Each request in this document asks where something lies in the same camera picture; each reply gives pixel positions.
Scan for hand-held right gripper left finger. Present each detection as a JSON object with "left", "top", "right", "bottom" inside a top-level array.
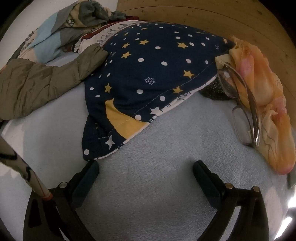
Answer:
[{"left": 23, "top": 159, "right": 100, "bottom": 241}]

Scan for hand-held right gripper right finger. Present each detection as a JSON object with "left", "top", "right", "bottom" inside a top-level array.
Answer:
[{"left": 193, "top": 160, "right": 270, "bottom": 241}]

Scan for olive quilted puffer jacket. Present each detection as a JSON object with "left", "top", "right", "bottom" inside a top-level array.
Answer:
[{"left": 0, "top": 44, "right": 109, "bottom": 121}]

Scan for dark patterned cloth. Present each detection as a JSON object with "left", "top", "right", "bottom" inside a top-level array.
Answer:
[{"left": 200, "top": 79, "right": 234, "bottom": 101}]

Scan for orange cloth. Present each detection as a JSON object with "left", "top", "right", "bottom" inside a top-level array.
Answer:
[{"left": 215, "top": 35, "right": 292, "bottom": 175}]

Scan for navy star print pillow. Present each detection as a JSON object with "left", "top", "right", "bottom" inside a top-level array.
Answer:
[{"left": 81, "top": 21, "right": 236, "bottom": 161}]

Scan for white building print cloth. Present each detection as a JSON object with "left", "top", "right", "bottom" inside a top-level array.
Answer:
[{"left": 74, "top": 20, "right": 144, "bottom": 52}]

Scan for patchwork print blanket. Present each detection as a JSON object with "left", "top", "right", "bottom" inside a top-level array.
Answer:
[{"left": 17, "top": 0, "right": 116, "bottom": 64}]

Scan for wooden headboard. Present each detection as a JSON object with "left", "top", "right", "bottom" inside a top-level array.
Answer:
[{"left": 116, "top": 0, "right": 296, "bottom": 112}]

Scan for grey fuzzy cloth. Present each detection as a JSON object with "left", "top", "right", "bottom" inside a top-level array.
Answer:
[{"left": 88, "top": 0, "right": 126, "bottom": 21}]

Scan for white patterned braided cable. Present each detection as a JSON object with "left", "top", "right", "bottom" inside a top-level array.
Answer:
[{"left": 0, "top": 137, "right": 54, "bottom": 201}]

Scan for clear frame eyeglasses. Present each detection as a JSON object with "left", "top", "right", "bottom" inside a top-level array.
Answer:
[{"left": 216, "top": 61, "right": 263, "bottom": 147}]

